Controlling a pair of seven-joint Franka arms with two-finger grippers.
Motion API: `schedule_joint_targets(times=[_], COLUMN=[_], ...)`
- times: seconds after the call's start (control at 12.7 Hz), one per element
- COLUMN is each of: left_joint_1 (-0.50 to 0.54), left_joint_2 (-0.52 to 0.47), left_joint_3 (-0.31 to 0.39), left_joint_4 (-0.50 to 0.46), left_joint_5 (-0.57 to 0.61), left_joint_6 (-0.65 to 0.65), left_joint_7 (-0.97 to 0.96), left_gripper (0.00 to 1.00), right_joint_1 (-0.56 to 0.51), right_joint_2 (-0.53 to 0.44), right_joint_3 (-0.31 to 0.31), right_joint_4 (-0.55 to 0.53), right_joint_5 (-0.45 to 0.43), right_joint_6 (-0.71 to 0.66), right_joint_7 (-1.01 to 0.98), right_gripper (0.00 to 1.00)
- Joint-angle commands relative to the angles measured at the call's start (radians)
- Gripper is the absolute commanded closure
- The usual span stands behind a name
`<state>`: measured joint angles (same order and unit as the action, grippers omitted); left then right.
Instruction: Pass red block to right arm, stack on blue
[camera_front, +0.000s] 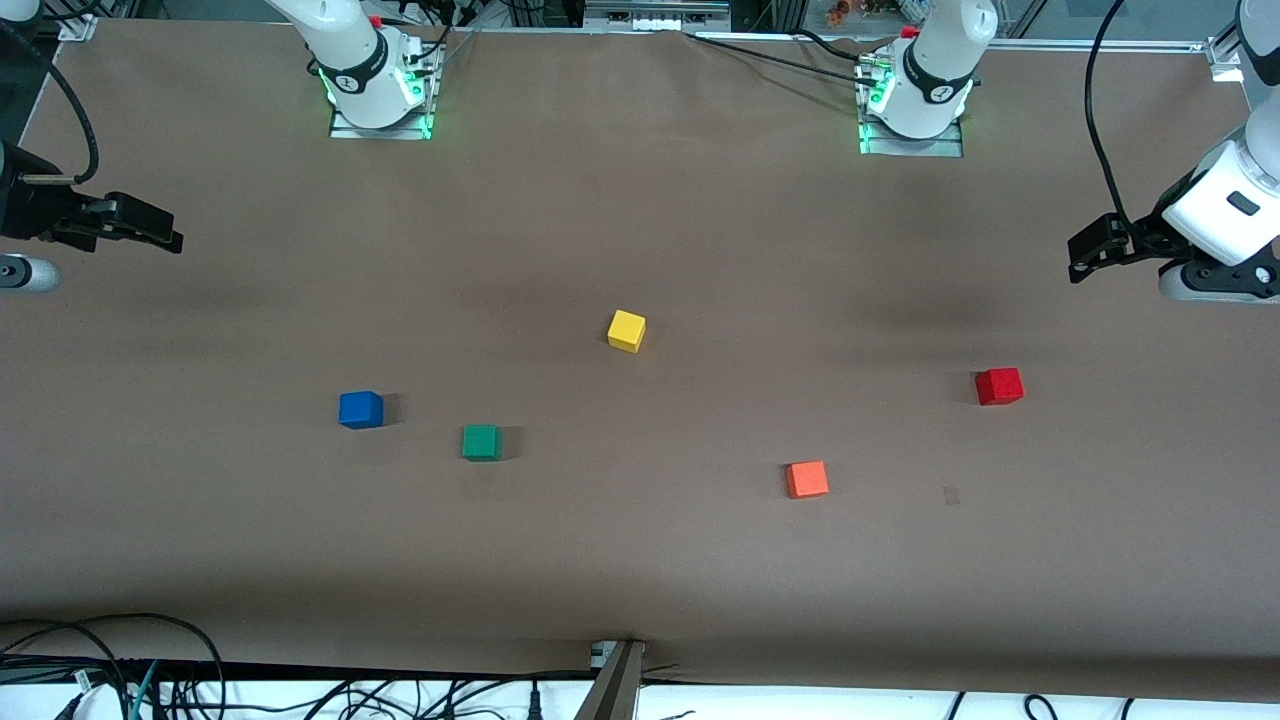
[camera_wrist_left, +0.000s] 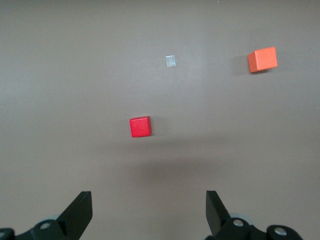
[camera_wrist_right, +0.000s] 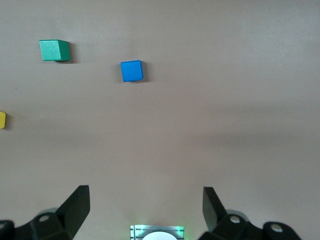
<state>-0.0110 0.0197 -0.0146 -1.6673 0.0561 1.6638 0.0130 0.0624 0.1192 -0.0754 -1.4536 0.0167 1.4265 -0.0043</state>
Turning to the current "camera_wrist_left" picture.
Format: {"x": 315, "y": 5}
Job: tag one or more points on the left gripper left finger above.
{"x": 75, "y": 220}

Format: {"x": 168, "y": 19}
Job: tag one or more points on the red cube block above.
{"x": 140, "y": 126}

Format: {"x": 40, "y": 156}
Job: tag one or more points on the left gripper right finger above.
{"x": 217, "y": 217}

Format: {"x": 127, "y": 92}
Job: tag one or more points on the orange cube block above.
{"x": 263, "y": 60}

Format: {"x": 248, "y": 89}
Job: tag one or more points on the small clear tape patch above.
{"x": 170, "y": 61}

